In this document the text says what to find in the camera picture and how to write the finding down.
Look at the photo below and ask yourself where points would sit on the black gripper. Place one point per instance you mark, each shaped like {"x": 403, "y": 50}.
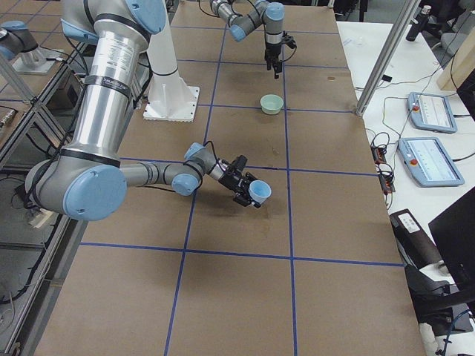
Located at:
{"x": 270, "y": 50}
{"x": 231, "y": 182}

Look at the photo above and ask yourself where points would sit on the light blue plastic cup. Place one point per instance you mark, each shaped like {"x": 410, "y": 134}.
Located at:
{"x": 259, "y": 191}

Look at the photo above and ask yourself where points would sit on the light green bowl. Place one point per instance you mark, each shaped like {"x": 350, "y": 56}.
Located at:
{"x": 271, "y": 104}

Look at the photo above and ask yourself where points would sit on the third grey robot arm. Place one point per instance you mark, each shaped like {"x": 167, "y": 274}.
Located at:
{"x": 17, "y": 40}

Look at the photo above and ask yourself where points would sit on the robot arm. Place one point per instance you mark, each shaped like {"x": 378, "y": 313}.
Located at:
{"x": 270, "y": 15}
{"x": 85, "y": 179}

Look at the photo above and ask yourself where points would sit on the black water bottle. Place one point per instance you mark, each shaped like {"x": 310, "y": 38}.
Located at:
{"x": 418, "y": 23}

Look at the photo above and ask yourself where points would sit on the upper teach pendant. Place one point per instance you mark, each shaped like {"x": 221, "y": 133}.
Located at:
{"x": 431, "y": 112}

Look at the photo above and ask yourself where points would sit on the teach pendant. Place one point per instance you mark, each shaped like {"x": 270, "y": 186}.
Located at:
{"x": 428, "y": 163}
{"x": 431, "y": 112}

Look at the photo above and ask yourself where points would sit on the lower teach pendant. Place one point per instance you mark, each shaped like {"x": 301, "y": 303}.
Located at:
{"x": 428, "y": 163}

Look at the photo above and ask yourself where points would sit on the black monitor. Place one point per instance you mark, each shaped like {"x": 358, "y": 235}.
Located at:
{"x": 453, "y": 232}

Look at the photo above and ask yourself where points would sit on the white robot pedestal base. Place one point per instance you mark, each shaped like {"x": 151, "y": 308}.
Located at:
{"x": 169, "y": 97}

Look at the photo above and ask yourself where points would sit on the aluminium frame post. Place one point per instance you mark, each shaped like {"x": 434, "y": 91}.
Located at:
{"x": 389, "y": 47}

